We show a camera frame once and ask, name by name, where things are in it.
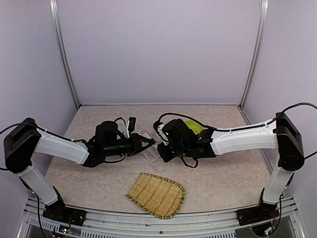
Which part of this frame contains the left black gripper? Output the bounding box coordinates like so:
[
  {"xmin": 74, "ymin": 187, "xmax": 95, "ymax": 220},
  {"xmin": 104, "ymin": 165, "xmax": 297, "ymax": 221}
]
[{"xmin": 104, "ymin": 133, "xmax": 155, "ymax": 157}]

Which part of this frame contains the clear plastic pill organizer box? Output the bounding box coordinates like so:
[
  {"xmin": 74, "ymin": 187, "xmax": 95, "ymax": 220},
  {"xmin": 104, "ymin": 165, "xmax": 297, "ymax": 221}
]
[{"xmin": 136, "ymin": 127, "xmax": 160, "ymax": 163}]

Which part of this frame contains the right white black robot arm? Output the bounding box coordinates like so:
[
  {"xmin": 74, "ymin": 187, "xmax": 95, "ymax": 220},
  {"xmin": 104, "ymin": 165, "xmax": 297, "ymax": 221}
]
[{"xmin": 153, "ymin": 102, "xmax": 316, "ymax": 225}]

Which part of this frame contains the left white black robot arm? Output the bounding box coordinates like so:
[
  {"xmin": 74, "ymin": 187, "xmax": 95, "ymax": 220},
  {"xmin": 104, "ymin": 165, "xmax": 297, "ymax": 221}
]
[{"xmin": 3, "ymin": 117, "xmax": 155, "ymax": 221}]

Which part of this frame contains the green plastic bowl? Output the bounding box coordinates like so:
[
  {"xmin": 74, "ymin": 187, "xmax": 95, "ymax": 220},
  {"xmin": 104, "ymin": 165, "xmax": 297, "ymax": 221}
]
[{"xmin": 185, "ymin": 119, "xmax": 205, "ymax": 135}]

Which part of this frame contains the woven bamboo tray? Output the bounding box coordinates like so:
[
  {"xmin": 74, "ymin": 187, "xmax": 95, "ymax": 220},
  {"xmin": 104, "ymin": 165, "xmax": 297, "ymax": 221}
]
[{"xmin": 126, "ymin": 173, "xmax": 186, "ymax": 220}]

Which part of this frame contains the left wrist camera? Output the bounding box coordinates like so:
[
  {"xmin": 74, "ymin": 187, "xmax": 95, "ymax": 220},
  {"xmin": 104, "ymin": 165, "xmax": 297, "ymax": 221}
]
[{"xmin": 123, "ymin": 117, "xmax": 136, "ymax": 138}]

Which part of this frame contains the left aluminium frame post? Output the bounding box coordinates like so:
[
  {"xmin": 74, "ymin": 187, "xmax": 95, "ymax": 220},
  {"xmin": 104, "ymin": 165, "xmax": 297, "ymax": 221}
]
[{"xmin": 49, "ymin": 0, "xmax": 81, "ymax": 110}]

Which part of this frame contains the aluminium frame post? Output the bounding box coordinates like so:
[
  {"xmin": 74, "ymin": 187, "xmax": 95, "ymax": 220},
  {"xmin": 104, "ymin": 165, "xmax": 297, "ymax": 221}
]
[
  {"xmin": 49, "ymin": 0, "xmax": 81, "ymax": 110},
  {"xmin": 239, "ymin": 0, "xmax": 269, "ymax": 110}
]

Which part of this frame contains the right aluminium frame post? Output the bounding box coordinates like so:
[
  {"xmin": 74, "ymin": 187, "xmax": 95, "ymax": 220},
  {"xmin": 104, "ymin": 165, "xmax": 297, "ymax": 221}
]
[{"xmin": 239, "ymin": 0, "xmax": 269, "ymax": 110}]

